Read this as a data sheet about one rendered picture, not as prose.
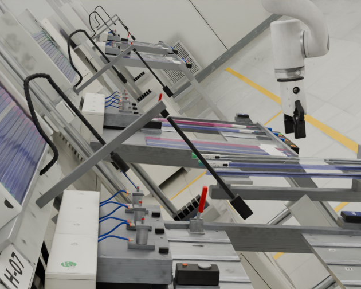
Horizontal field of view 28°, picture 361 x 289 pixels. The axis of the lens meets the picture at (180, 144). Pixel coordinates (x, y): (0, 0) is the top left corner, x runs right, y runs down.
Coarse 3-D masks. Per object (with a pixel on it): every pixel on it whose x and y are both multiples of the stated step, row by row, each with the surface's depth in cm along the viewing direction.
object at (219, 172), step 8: (256, 176) 179; (264, 176) 180; (272, 176) 180; (280, 176) 180; (288, 176) 180; (296, 176) 181; (304, 176) 181; (312, 176) 181; (320, 176) 182; (328, 176) 182; (336, 176) 182; (344, 176) 183; (352, 176) 183; (360, 176) 183
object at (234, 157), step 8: (256, 160) 202; (264, 160) 202; (272, 160) 202; (280, 160) 203; (288, 160) 203; (296, 160) 203; (304, 160) 204; (312, 160) 204; (320, 160) 204; (328, 160) 205; (336, 160) 205; (344, 160) 205; (352, 160) 206; (360, 160) 206
